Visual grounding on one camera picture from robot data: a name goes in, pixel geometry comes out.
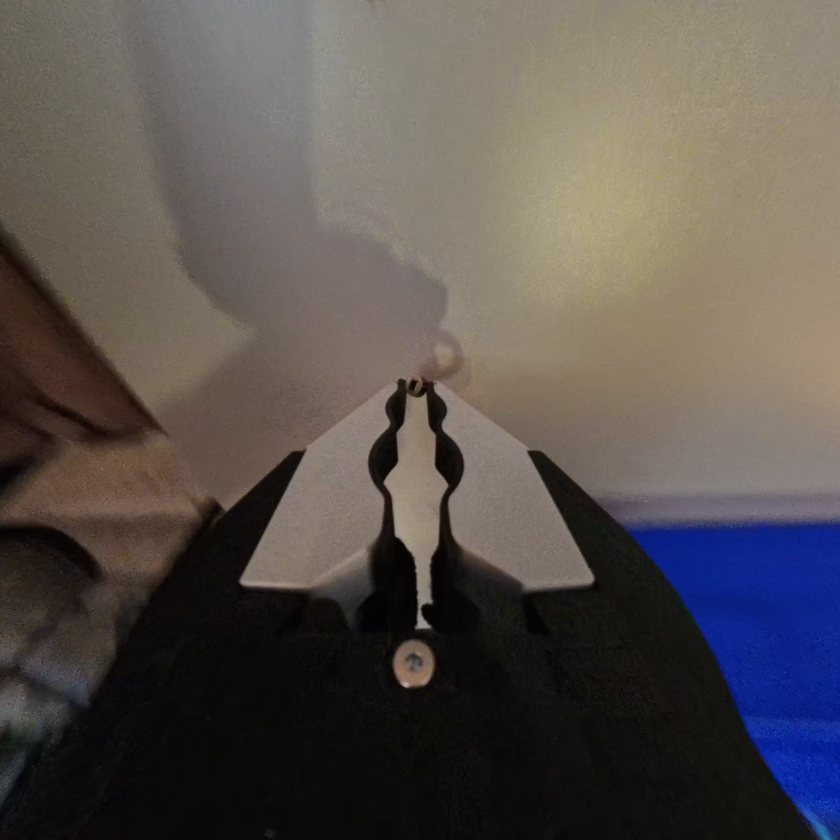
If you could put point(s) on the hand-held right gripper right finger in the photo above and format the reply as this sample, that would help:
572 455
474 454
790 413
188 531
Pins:
518 518

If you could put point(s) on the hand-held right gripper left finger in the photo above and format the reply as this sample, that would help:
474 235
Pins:
315 518

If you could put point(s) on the small ridged wooden piece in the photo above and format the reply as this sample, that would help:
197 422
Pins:
415 387

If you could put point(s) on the person in brown shirt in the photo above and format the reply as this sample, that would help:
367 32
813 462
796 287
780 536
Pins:
65 499

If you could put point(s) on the blue plastic bin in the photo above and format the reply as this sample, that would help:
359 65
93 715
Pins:
754 623

